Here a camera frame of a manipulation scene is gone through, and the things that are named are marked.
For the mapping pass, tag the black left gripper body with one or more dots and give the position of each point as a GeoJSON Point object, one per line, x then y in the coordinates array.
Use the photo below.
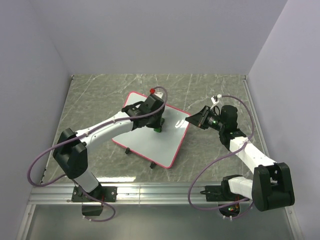
{"type": "Point", "coordinates": [155, 120]}

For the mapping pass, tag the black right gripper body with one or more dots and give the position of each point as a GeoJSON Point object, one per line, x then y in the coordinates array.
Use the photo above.
{"type": "Point", "coordinates": [212, 121]}

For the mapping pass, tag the green whiteboard eraser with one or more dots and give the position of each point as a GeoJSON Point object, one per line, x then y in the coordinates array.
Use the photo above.
{"type": "Point", "coordinates": [159, 128]}

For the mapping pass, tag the pink framed whiteboard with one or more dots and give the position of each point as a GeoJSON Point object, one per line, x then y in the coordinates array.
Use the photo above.
{"type": "Point", "coordinates": [162, 147]}

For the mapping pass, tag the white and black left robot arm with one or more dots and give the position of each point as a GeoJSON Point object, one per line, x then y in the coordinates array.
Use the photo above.
{"type": "Point", "coordinates": [74, 146]}

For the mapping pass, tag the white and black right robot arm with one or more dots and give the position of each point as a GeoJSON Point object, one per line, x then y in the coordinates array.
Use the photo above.
{"type": "Point", "coordinates": [271, 186]}

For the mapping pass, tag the black left whiteboard clip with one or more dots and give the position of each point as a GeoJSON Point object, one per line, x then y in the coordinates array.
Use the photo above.
{"type": "Point", "coordinates": [127, 151]}

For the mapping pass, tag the black whiteboard clip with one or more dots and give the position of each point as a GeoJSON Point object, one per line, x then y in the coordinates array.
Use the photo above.
{"type": "Point", "coordinates": [152, 165]}
{"type": "Point", "coordinates": [127, 151]}

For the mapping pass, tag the black right whiteboard clip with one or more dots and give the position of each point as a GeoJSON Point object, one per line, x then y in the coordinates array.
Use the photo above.
{"type": "Point", "coordinates": [152, 165]}

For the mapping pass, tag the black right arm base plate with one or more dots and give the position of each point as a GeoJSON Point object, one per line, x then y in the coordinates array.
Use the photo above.
{"type": "Point", "coordinates": [218, 193]}

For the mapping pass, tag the aluminium mounting rail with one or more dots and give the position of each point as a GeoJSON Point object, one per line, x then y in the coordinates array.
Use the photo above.
{"type": "Point", "coordinates": [132, 193]}

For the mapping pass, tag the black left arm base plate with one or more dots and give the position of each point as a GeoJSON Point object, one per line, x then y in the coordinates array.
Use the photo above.
{"type": "Point", "coordinates": [103, 193]}

